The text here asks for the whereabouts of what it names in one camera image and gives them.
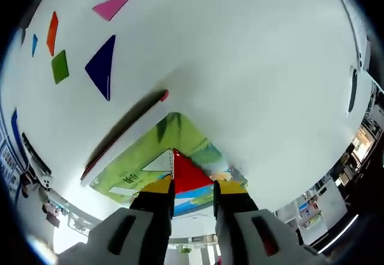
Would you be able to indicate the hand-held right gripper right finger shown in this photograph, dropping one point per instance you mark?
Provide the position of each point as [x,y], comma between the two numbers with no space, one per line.
[246,238]

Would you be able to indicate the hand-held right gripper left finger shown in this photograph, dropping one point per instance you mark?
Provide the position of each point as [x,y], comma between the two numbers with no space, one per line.
[126,238]

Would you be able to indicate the red triangle tangram piece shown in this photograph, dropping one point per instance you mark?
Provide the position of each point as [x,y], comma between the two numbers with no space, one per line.
[189,175]

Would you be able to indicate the colourful tangram puzzle box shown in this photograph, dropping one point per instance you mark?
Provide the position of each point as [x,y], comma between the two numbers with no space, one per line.
[180,133]

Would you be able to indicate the dark blue triangle tangram piece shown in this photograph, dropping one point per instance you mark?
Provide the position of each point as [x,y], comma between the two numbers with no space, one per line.
[103,67]

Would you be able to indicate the green square tangram piece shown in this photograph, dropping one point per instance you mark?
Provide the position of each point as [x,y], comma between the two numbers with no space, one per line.
[60,67]

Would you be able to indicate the light blue triangle tangram piece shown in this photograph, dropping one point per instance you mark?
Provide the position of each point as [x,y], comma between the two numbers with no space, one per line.
[34,44]

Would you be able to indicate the orange parallelogram tangram piece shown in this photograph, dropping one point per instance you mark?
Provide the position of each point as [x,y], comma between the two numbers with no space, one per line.
[52,34]

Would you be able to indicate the pink triangle tangram piece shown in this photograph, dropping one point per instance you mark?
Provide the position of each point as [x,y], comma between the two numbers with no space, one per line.
[112,7]

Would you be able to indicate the white and black desk device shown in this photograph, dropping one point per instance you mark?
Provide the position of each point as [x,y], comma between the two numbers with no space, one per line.
[45,181]

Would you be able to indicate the white lid with red edge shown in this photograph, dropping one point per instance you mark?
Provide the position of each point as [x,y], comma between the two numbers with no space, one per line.
[132,133]

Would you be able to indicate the small black device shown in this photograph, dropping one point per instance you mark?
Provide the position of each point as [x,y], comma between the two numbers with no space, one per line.
[353,91]

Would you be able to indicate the blue wall poster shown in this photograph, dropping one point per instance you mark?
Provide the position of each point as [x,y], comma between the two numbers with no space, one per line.
[14,121]

